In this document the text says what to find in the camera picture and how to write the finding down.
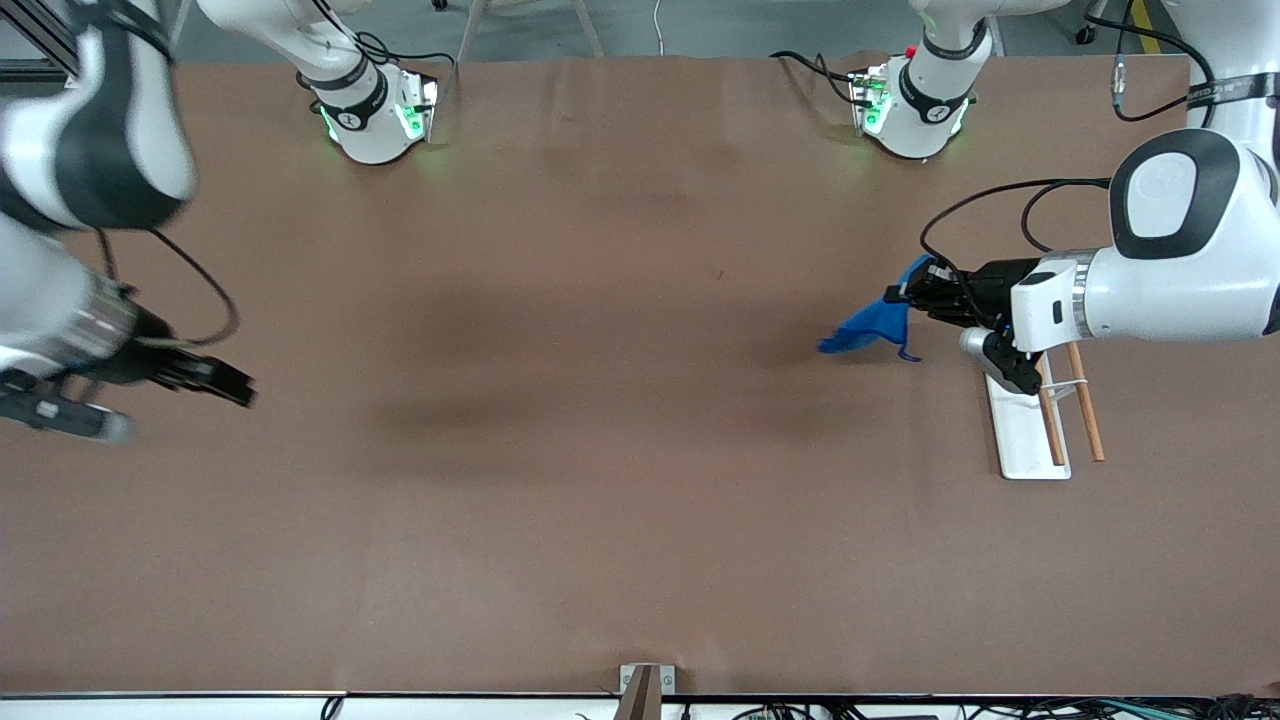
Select blue towel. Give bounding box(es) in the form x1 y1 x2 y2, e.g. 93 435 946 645
816 253 938 364

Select wooden stool legs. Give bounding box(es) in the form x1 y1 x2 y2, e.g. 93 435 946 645
455 0 607 63

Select black base cable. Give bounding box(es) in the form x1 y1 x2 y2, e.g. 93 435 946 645
300 0 457 101
770 49 873 109

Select black cable with metal connector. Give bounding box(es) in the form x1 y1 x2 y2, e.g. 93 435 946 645
1084 0 1218 125

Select aluminium frame profile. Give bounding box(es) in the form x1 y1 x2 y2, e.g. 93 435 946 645
0 0 138 90

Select metal table edge bracket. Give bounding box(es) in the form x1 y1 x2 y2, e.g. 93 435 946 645
618 663 677 720

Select wooden rack rod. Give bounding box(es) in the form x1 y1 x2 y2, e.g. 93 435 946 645
1035 354 1067 468
1063 341 1107 463

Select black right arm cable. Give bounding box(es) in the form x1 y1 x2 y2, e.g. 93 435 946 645
94 226 243 348

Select white rack base plate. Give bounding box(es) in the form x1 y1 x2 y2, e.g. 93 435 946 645
984 350 1073 481

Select black right base cable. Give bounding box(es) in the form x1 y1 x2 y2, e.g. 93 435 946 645
300 0 457 101

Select black left base cable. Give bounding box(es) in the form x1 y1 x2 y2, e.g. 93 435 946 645
770 49 873 109

